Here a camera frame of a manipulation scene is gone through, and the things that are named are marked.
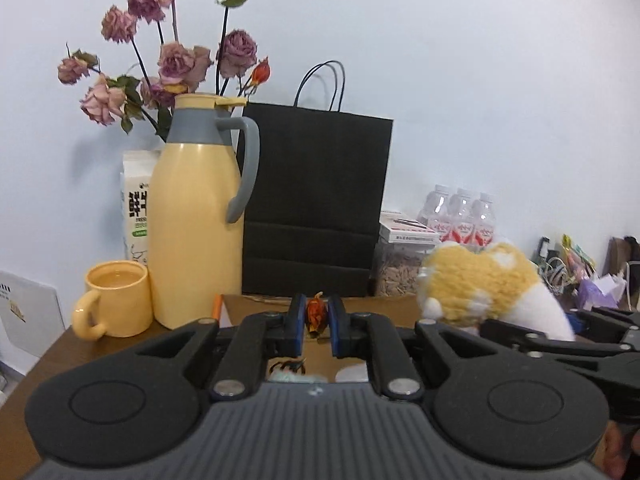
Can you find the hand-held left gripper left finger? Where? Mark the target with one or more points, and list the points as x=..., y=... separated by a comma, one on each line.
x=297, y=322

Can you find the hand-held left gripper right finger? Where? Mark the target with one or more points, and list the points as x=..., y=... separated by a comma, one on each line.
x=336, y=327

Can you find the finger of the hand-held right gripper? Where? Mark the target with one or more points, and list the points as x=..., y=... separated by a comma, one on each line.
x=577, y=319
x=520, y=335

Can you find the white bag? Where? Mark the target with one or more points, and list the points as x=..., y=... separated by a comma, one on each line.
x=352, y=373

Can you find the yellow and white plush toy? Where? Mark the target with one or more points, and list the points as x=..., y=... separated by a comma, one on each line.
x=480, y=280

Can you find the person's right hand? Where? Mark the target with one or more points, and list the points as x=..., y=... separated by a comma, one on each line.
x=620, y=452

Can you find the purple tissue pack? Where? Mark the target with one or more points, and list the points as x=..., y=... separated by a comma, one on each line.
x=597, y=292

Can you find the colourful snack packet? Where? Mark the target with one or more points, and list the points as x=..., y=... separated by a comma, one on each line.
x=577, y=257

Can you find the clear sunflower seed container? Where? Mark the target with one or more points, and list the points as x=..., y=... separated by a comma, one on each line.
x=397, y=272

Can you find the clear water bottle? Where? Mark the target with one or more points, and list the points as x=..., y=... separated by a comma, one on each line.
x=484, y=225
x=462, y=220
x=436, y=207

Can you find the small white flat box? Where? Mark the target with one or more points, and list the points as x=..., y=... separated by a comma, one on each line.
x=405, y=232

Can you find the black paper bag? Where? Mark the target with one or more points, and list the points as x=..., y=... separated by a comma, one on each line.
x=310, y=200

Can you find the yellow thermos jug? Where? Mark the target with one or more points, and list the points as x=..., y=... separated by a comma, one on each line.
x=195, y=235

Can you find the yellow mug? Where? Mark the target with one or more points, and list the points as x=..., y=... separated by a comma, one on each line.
x=120, y=305

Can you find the white milk carton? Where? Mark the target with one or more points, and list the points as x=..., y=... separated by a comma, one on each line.
x=136, y=195

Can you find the white card at left edge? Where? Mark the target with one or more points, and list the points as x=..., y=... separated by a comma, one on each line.
x=30, y=310

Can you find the dried pink rose bouquet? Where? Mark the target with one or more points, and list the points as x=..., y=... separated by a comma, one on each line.
x=177, y=62

